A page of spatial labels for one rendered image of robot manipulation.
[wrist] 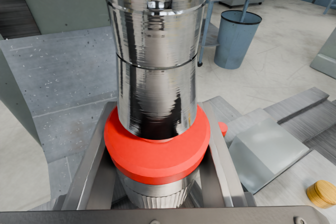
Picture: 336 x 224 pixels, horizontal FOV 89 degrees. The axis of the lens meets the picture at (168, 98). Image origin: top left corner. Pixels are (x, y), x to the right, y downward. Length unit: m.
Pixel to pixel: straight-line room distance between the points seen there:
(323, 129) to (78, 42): 0.58
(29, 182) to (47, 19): 1.35
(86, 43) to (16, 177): 1.41
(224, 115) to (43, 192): 1.39
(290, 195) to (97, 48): 0.41
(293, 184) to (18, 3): 0.49
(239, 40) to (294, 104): 1.81
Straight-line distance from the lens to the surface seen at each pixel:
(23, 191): 1.63
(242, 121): 0.28
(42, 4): 0.43
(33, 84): 0.45
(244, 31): 2.26
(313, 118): 0.55
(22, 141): 1.91
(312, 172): 0.28
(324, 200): 0.25
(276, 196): 0.24
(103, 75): 0.43
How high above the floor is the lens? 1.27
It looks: 43 degrees down
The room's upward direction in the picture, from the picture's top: 3 degrees clockwise
